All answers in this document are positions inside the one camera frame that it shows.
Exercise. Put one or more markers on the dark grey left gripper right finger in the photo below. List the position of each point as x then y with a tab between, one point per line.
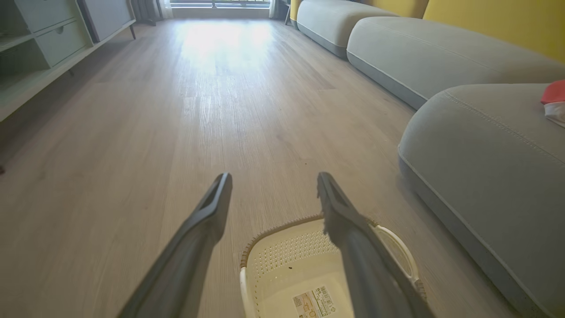
366	265

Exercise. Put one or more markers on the grey-green media cabinet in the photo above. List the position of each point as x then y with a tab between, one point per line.
48	39

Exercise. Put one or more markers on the white barcode label sticker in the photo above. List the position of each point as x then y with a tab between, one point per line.
314	302

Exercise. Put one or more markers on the grey window curtain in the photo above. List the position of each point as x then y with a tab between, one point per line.
150	9

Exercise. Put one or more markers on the grey sofa seat module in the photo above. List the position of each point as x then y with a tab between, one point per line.
331	20
432	53
485	168

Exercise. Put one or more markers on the red garment white stripes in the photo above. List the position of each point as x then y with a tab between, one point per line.
555	99

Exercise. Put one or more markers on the window frame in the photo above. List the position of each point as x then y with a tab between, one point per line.
220	3

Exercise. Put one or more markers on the yellow sofa back cushion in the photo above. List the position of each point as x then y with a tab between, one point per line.
397	6
507	22

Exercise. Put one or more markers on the white perforated laundry basket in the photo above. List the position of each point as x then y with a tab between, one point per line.
287	274

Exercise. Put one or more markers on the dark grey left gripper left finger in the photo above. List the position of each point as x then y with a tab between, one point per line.
190	260

